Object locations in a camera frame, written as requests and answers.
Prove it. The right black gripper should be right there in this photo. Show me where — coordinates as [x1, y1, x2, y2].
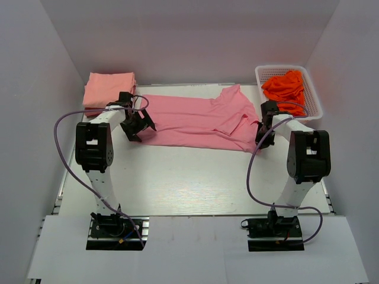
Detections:
[256, 122, 277, 150]

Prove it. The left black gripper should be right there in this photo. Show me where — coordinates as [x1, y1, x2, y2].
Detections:
[120, 108, 155, 142]

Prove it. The pink t-shirt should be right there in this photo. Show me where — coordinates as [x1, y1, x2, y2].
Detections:
[84, 85, 139, 118]
[139, 85, 259, 153]

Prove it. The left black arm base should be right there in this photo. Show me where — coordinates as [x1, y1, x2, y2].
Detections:
[86, 212, 149, 251]

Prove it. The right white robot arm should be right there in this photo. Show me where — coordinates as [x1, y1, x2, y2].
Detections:
[255, 100, 331, 236]

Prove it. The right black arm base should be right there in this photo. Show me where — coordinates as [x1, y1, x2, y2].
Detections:
[240, 217, 304, 253]

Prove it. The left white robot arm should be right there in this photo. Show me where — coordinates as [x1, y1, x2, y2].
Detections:
[75, 92, 156, 215]

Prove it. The folded salmon t-shirt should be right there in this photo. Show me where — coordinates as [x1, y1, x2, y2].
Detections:
[82, 72, 137, 108]

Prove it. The folded pink t-shirt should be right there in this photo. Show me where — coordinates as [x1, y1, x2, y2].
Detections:
[84, 85, 139, 118]

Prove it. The orange crumpled t-shirt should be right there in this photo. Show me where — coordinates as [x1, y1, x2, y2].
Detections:
[261, 70, 307, 117]

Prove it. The white plastic basket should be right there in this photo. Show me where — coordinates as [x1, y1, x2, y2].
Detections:
[255, 65, 323, 120]

